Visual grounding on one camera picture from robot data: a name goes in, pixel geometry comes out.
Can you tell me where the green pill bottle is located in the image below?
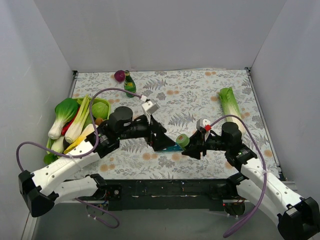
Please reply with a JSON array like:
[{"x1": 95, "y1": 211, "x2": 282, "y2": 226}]
[{"x1": 176, "y1": 133, "x2": 190, "y2": 149}]

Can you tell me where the teal weekly pill organizer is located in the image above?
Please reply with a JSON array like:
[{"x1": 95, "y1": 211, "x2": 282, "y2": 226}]
[{"x1": 160, "y1": 145, "x2": 183, "y2": 152}]

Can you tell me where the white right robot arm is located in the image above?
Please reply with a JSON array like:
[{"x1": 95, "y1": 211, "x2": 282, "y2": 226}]
[{"x1": 176, "y1": 122, "x2": 320, "y2": 240}]

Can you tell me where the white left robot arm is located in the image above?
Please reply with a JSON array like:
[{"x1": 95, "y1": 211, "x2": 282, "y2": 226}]
[{"x1": 18, "y1": 106, "x2": 176, "y2": 218}]

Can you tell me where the napa cabbage on table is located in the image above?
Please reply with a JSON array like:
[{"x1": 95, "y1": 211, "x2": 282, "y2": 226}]
[{"x1": 218, "y1": 87, "x2": 247, "y2": 136}]

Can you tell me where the green glass bottle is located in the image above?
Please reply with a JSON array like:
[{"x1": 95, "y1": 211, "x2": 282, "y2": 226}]
[{"x1": 124, "y1": 70, "x2": 137, "y2": 98}]

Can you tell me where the brown mushroom toy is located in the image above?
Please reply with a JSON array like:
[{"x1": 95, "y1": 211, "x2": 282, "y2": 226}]
[{"x1": 95, "y1": 117, "x2": 104, "y2": 126}]

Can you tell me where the round green cabbage toy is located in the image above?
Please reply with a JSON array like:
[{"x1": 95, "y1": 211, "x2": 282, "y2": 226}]
[{"x1": 91, "y1": 102, "x2": 109, "y2": 120}]

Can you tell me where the red onion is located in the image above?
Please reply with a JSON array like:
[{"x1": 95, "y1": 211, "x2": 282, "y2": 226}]
[{"x1": 114, "y1": 70, "x2": 126, "y2": 83}]

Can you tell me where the yellow white cabbage toy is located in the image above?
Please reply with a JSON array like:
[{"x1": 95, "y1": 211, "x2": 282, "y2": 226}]
[{"x1": 63, "y1": 123, "x2": 95, "y2": 154}]

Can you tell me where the celery stalks toy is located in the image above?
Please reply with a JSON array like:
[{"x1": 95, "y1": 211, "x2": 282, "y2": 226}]
[{"x1": 64, "y1": 94, "x2": 91, "y2": 144}]

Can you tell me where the bok choy toy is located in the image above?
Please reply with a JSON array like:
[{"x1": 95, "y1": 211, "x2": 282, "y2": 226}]
[{"x1": 48, "y1": 98, "x2": 78, "y2": 140}]

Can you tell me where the red chili pepper toy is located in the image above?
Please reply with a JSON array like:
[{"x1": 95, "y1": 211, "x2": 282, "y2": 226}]
[{"x1": 61, "y1": 108, "x2": 80, "y2": 136}]

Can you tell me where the small white green vegetable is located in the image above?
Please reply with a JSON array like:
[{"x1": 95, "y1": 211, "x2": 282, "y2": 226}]
[{"x1": 51, "y1": 136, "x2": 65, "y2": 154}]

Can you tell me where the green plastic basket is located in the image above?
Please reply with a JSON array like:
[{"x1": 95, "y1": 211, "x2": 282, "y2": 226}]
[{"x1": 43, "y1": 95, "x2": 110, "y2": 164}]

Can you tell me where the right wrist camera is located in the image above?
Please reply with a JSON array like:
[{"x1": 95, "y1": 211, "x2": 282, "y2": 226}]
[{"x1": 196, "y1": 118, "x2": 212, "y2": 133}]

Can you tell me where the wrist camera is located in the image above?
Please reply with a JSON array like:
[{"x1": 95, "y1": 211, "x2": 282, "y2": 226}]
[
  {"x1": 196, "y1": 118, "x2": 212, "y2": 133},
  {"x1": 141, "y1": 99, "x2": 159, "y2": 118}
]

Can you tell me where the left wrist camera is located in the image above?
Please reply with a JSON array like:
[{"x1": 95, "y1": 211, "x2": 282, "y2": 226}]
[{"x1": 141, "y1": 99, "x2": 159, "y2": 118}]

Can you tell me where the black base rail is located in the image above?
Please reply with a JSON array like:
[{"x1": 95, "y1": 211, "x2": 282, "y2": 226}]
[{"x1": 80, "y1": 178, "x2": 240, "y2": 211}]

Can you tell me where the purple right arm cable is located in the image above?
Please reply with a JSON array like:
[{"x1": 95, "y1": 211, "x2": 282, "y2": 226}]
[{"x1": 208, "y1": 114, "x2": 268, "y2": 238}]

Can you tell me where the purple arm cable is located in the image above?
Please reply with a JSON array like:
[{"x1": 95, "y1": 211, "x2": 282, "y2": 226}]
[
  {"x1": 208, "y1": 114, "x2": 268, "y2": 238},
  {"x1": 16, "y1": 87, "x2": 148, "y2": 229}
]

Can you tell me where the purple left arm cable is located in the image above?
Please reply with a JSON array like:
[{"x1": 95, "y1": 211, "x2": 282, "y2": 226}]
[{"x1": 16, "y1": 87, "x2": 148, "y2": 229}]

